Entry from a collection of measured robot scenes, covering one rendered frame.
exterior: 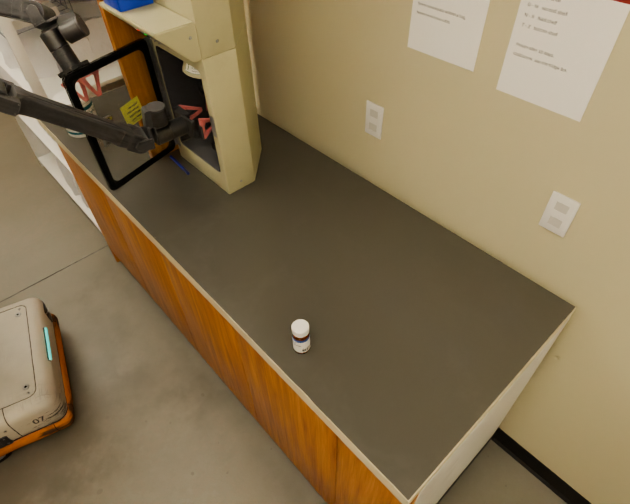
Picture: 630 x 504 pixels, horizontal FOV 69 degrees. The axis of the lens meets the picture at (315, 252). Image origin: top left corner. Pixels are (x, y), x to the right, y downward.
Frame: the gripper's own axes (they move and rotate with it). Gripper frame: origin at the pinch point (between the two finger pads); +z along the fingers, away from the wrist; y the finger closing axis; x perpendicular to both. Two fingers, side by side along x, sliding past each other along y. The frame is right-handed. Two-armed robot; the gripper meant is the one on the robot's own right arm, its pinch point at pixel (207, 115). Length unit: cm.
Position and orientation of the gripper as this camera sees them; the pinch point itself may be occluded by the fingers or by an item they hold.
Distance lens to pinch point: 163.4
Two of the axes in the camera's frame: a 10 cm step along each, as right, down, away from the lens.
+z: 7.3, -4.8, 4.8
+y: -6.8, -5.3, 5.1
